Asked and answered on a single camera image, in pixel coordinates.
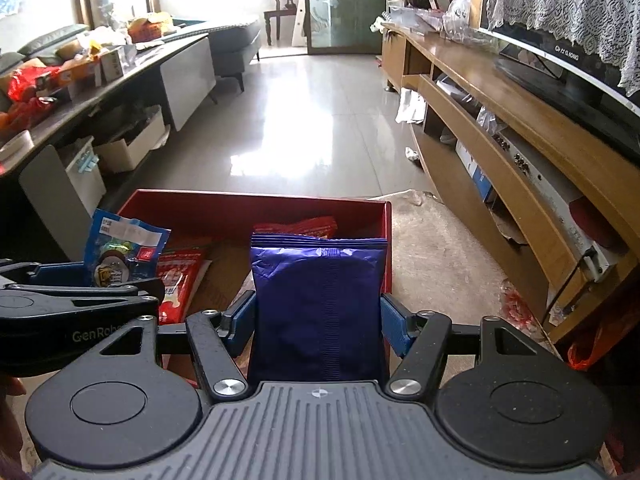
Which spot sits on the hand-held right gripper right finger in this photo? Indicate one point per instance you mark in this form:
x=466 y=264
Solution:
x=395 y=325

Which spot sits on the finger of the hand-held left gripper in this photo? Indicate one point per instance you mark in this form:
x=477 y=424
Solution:
x=55 y=274
x=145 y=290

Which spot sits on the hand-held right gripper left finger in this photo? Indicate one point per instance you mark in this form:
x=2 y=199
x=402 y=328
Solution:
x=241 y=320

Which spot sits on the blue snack packet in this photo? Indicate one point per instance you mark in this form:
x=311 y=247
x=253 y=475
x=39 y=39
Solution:
x=120 y=250

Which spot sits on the purple snack packet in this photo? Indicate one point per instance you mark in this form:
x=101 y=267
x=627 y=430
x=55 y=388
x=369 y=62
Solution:
x=320 y=310

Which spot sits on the red cardboard box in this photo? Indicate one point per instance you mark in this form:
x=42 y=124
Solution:
x=225 y=205

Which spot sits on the white bin with blue packs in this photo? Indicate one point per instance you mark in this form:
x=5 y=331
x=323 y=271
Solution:
x=86 y=177

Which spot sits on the crinkled red snack packet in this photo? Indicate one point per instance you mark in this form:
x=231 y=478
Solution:
x=300 y=226

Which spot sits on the small red patterned snack packet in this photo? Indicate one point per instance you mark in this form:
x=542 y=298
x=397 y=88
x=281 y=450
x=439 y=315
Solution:
x=517 y=305

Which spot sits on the white bowl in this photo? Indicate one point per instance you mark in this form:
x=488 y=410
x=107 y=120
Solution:
x=15 y=146

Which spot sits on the white open storage box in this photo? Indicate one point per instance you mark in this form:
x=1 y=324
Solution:
x=131 y=150

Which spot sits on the blue and white box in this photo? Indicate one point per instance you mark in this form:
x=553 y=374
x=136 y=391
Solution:
x=475 y=172

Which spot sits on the red plastic bag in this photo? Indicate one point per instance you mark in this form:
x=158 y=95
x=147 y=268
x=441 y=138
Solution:
x=30 y=82

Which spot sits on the orange plastic bag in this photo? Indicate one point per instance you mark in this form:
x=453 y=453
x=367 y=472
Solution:
x=595 y=345

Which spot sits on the white media player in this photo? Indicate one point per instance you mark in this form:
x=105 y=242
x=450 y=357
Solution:
x=550 y=185

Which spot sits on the dark coffee table grey panels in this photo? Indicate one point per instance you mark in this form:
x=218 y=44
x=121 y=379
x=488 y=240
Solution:
x=185 y=75

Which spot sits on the white plastic bag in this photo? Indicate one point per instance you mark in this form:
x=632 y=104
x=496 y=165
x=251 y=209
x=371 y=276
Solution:
x=410 y=105

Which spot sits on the orange gift box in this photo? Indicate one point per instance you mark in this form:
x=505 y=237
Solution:
x=147 y=27

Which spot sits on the grey sofa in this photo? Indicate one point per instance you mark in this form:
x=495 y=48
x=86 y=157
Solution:
x=235 y=40

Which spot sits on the wooden television stand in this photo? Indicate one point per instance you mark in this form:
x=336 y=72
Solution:
x=475 y=70

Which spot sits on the black television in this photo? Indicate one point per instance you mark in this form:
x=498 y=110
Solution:
x=550 y=77

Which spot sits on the clear plastic bag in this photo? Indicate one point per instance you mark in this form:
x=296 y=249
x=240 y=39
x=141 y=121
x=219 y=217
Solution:
x=457 y=12

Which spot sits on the glass door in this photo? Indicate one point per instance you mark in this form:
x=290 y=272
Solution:
x=345 y=5

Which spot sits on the white lace cloth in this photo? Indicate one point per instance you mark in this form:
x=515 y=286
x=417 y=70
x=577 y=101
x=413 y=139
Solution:
x=560 y=0

